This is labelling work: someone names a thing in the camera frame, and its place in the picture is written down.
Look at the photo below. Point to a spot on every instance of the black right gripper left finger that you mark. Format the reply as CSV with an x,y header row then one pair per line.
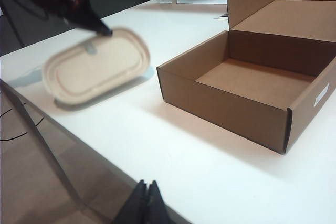
x,y
132,208

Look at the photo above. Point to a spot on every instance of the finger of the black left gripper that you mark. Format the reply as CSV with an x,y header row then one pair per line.
x,y
88,19

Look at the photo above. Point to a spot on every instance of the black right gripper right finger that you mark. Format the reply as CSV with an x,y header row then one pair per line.
x,y
156,208

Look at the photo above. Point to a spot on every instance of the white paper plate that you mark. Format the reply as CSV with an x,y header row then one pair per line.
x,y
99,69

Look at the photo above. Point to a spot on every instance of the brown cardboard box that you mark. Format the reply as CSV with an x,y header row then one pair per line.
x,y
225,103

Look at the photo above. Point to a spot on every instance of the gray metal table leg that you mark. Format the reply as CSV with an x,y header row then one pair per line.
x,y
44,140

